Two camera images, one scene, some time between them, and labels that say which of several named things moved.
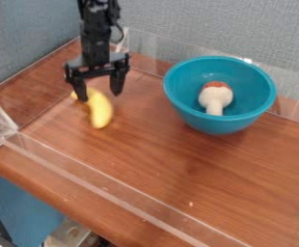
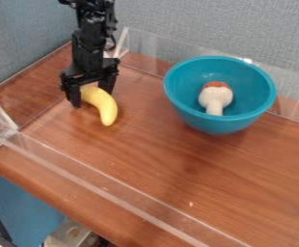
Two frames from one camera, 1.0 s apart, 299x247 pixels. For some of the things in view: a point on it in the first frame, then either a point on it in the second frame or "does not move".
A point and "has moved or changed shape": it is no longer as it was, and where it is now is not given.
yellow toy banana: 99,105 has moved or changed shape
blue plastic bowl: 220,95 does not move
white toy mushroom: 215,96 does not move
